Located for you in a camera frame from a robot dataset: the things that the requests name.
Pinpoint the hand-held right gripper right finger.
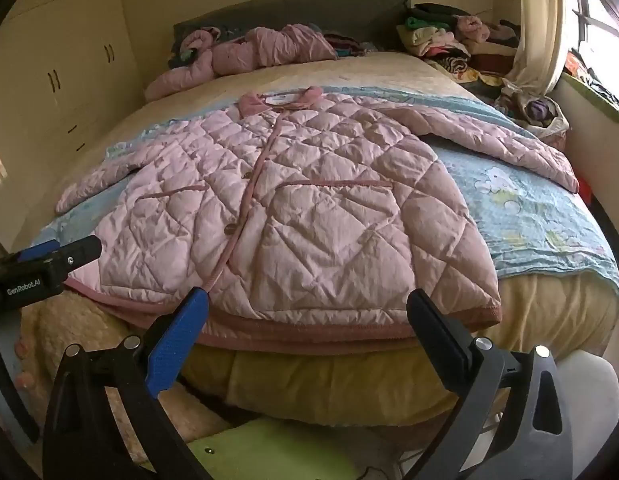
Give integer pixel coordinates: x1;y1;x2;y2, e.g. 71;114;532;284
406;289;575;480

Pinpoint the beige fuzzy cloth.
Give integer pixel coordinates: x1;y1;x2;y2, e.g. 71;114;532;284
18;290;236;467

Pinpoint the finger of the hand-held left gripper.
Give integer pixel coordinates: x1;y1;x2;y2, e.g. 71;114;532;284
52;234;104;275
17;239;62;262

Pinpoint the cream curtain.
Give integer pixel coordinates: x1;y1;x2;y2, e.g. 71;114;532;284
502;0;573;99

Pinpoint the pink quilted jacket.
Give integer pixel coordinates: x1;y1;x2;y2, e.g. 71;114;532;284
54;86;581;347

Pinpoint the bed with beige sheet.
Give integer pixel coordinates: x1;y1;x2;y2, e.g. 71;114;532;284
20;50;619;442

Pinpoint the cream wardrobe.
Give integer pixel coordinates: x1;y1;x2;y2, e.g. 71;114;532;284
0;0;146;242

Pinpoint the green cushion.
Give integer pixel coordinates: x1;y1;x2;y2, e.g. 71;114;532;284
144;417;371;480

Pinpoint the window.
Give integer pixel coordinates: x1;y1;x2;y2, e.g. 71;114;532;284
564;0;619;111

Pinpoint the dark patterned cloth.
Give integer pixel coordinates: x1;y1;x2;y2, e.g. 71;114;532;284
327;34;380;59

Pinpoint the green-edged patterned cloth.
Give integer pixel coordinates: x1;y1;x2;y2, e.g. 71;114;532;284
564;50;619;128

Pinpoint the light blue printed blanket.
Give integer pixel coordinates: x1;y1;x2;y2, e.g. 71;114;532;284
32;82;619;312

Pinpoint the grey headboard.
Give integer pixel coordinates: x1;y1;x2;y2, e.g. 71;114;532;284
172;0;415;57

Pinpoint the crumpled pink padded jacket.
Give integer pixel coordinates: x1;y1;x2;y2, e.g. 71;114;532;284
144;22;340;104

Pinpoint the white rounded object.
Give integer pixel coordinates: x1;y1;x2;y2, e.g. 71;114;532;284
553;350;619;480

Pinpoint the plastic bag of clothes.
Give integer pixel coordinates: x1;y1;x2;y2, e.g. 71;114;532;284
494;82;573;139

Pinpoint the pile of folded clothes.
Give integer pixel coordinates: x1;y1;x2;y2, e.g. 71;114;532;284
397;2;523;87

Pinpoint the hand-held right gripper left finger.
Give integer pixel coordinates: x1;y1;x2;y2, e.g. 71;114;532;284
42;286;211;480

